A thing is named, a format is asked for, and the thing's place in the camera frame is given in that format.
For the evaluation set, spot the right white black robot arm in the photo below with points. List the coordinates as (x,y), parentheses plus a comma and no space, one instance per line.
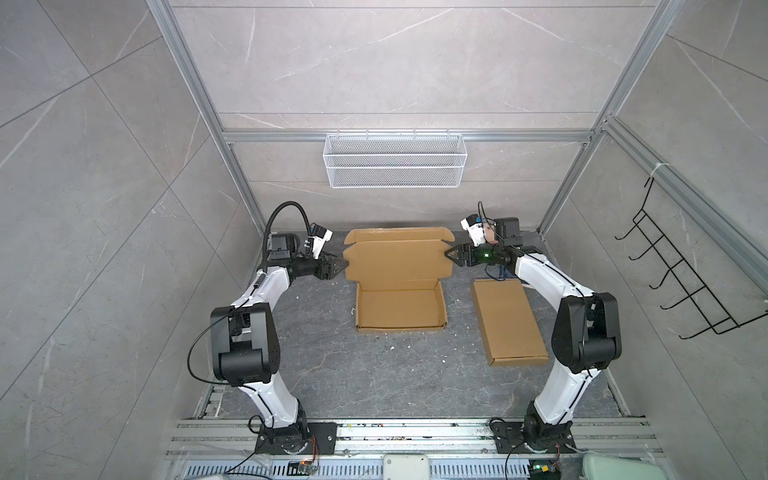
(586,335)

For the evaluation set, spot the brown cardboard box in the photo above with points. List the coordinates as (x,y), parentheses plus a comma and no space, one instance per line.
(510,332)

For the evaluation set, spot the white wire mesh basket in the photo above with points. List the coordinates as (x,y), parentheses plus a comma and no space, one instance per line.
(394,161)

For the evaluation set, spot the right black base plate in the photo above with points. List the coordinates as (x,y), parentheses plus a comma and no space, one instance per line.
(528,436)

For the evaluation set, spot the white electrical box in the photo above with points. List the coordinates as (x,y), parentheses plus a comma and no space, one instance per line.
(406,467)

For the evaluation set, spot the aluminium mounting rail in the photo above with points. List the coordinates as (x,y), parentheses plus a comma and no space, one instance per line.
(233,439)

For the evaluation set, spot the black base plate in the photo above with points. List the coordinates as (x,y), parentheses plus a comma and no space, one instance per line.
(315,437)
(528,436)

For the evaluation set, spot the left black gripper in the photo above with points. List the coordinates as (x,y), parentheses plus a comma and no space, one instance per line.
(332,260)

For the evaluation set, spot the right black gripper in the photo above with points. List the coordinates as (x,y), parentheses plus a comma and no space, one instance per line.
(464,250)

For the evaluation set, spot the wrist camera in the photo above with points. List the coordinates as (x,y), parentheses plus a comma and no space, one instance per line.
(317,237)
(474,226)

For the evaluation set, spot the brown cardboard sheet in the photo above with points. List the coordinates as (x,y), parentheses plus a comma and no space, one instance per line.
(398,272)

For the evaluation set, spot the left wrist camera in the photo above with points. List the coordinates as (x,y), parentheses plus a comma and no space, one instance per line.
(317,237)

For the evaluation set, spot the pale green container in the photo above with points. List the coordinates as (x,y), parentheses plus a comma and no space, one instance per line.
(602,467)

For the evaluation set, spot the black wire hook rack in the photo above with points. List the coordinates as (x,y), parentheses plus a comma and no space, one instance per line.
(680,272)

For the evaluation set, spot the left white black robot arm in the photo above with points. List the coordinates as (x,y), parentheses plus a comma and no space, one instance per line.
(243,337)

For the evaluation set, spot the plush doll striped shirt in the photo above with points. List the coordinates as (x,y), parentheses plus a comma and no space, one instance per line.
(489,234)

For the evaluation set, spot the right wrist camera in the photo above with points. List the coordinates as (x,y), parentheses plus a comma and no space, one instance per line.
(474,226)

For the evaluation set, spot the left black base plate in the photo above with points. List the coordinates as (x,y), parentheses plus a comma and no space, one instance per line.
(315,437)

